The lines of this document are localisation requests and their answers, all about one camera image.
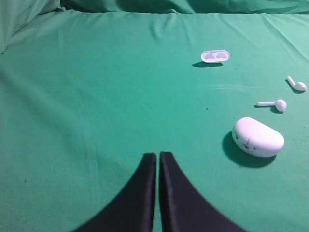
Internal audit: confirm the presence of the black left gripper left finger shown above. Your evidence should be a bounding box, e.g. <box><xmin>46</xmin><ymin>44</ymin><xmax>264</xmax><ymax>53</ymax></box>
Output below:
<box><xmin>75</xmin><ymin>153</ymin><xmax>156</xmax><ymax>232</ymax></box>

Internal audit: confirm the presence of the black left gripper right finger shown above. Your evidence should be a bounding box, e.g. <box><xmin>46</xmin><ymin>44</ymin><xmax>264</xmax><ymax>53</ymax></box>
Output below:
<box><xmin>159</xmin><ymin>151</ymin><xmax>245</xmax><ymax>232</ymax></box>

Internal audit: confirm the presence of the white earbud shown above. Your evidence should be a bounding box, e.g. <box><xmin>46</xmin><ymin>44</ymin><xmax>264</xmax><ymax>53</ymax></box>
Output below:
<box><xmin>256</xmin><ymin>99</ymin><xmax>287</xmax><ymax>112</ymax></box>
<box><xmin>287</xmin><ymin>76</ymin><xmax>307</xmax><ymax>92</ymax></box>

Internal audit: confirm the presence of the green table cloth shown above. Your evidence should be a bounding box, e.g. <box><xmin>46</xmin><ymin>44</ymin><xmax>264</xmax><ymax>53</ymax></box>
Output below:
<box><xmin>0</xmin><ymin>10</ymin><xmax>309</xmax><ymax>232</ymax></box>

